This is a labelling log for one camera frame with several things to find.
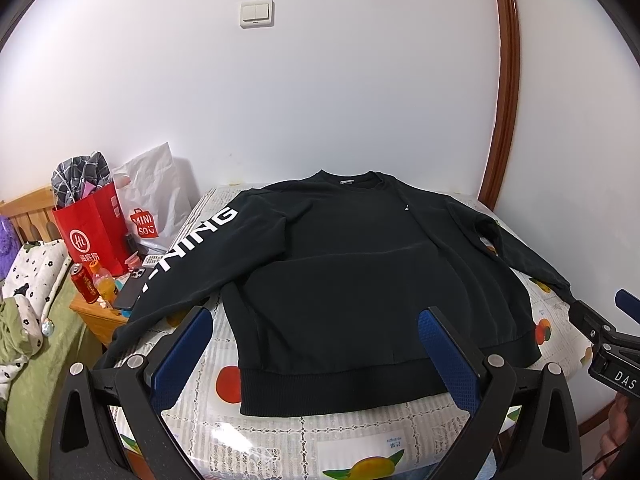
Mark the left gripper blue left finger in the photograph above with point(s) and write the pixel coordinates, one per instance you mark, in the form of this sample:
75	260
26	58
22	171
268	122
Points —
174	357

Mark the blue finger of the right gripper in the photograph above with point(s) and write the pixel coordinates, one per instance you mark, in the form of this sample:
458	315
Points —
628	303

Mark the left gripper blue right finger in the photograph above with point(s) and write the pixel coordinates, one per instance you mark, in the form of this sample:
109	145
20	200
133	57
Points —
458	375

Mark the black long-sleeve sweatshirt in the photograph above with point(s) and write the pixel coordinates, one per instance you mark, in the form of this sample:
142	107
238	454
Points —
323	281

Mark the person right hand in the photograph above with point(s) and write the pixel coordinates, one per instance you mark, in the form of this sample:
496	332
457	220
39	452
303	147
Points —
616	435

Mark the wooden nightstand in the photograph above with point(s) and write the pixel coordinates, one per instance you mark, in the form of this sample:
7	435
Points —
102	322

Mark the black smartphone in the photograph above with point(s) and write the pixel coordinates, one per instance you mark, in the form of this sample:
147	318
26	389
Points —
128	295

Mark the orange juice bottle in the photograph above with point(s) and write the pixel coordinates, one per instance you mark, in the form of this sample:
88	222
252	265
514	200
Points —
103	281

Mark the red drink can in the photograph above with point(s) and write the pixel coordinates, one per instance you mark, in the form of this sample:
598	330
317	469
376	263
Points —
82	280

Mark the green bed sheet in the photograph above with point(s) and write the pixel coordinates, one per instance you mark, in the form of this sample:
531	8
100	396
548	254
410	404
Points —
34	394

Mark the red paper shopping bag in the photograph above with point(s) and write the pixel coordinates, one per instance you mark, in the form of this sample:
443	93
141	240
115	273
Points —
94	229

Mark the white plastic shopping bag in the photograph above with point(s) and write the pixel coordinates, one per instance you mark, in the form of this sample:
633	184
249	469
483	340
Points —
152	198

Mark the white black spotted pillow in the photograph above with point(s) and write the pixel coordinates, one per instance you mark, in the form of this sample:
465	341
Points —
27	294

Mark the purple plush toy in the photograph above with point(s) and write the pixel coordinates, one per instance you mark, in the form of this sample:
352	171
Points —
10	246

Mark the wooden bed headboard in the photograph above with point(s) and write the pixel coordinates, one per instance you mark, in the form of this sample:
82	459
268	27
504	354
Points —
31	216

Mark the grey plaid cloth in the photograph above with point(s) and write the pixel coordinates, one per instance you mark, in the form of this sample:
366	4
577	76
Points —
77	177

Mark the brown wooden door frame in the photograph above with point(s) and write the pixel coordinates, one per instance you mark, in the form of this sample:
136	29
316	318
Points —
508	91

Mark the white wall light switch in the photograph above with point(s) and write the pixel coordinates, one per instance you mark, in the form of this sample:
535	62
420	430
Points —
256	14

